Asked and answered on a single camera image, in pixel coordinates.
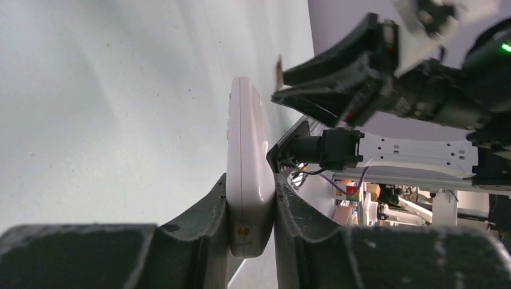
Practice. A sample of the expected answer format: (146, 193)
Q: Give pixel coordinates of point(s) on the white AC remote control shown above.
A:
(250, 183)

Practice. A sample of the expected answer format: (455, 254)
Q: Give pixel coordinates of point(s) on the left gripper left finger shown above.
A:
(190, 251)

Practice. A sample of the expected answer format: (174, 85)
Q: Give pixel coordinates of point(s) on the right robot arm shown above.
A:
(475, 98)

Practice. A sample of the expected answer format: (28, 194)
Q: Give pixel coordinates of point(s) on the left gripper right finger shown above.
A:
(313, 251)

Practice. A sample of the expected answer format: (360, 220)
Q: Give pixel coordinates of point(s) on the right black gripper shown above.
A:
(342, 84)

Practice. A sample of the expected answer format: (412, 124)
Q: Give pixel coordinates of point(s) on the white battery cover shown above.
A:
(278, 74)

